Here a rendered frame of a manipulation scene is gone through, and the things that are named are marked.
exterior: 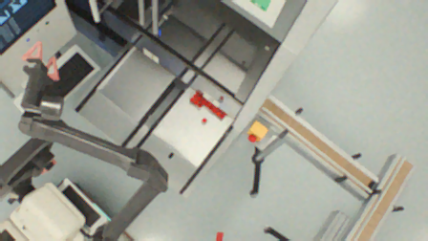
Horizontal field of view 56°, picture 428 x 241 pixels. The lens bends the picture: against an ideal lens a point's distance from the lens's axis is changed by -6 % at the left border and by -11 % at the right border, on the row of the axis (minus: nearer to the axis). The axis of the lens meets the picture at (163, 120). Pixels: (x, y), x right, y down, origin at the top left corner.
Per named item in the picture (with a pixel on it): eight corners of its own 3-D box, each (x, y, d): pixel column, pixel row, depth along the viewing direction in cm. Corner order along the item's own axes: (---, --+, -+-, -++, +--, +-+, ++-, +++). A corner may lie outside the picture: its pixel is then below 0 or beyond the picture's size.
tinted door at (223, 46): (160, 40, 179) (160, -43, 122) (245, 101, 173) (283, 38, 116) (160, 41, 179) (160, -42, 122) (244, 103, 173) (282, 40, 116)
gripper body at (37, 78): (40, 63, 124) (33, 85, 121) (55, 79, 133) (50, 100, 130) (23, 63, 126) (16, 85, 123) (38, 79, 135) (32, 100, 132)
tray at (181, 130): (196, 79, 210) (196, 77, 207) (239, 112, 206) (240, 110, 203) (152, 134, 203) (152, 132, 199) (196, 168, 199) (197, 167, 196)
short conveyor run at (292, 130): (249, 120, 209) (256, 111, 194) (267, 97, 212) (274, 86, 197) (356, 203, 198) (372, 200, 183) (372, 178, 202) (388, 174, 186)
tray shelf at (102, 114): (134, 37, 218) (134, 35, 216) (246, 120, 207) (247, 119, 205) (71, 108, 208) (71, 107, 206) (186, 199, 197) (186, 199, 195)
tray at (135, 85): (141, 40, 215) (140, 37, 212) (182, 70, 211) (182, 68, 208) (96, 91, 208) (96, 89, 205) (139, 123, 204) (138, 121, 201)
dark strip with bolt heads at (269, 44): (226, 111, 194) (267, 32, 117) (234, 117, 193) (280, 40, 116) (225, 113, 193) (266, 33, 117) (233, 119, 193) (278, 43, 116)
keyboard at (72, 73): (77, 52, 222) (76, 50, 219) (95, 69, 219) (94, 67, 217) (21, 104, 214) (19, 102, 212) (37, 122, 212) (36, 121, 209)
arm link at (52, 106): (19, 133, 126) (28, 119, 133) (55, 141, 127) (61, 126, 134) (21, 98, 120) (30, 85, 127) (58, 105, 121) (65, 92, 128)
